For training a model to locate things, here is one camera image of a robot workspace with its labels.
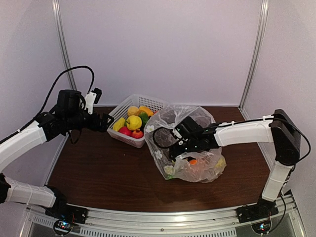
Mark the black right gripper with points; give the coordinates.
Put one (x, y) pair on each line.
(176, 152)

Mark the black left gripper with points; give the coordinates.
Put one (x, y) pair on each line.
(102, 126)

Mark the orange fruit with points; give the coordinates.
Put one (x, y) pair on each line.
(193, 161)

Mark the clear printed plastic bag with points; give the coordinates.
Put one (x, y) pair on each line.
(159, 138)

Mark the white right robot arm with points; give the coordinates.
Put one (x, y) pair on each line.
(277, 129)

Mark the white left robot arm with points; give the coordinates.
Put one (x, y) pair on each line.
(38, 132)

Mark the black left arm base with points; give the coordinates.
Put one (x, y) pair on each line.
(68, 216)

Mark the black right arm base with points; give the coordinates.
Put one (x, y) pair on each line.
(259, 215)

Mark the red fruit in basket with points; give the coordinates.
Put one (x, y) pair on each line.
(125, 131)

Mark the yellow fruit in basket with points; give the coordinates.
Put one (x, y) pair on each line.
(133, 122)

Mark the green fruit in basket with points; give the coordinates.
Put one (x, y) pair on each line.
(144, 117)

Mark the orange-yellow fruit in basket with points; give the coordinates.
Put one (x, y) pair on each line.
(147, 110)

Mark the yellow lemon in basket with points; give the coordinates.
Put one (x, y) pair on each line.
(132, 110)

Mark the red pomegranate in basket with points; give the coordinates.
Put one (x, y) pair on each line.
(137, 134)

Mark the white perforated plastic basket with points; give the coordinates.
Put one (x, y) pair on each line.
(120, 116)

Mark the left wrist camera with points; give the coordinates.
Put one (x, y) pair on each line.
(92, 98)

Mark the left aluminium corner post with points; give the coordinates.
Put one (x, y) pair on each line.
(60, 33)

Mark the aluminium corner post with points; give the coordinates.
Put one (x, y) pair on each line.
(60, 33)
(263, 17)

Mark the right aluminium corner post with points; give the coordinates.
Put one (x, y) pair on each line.
(263, 17)

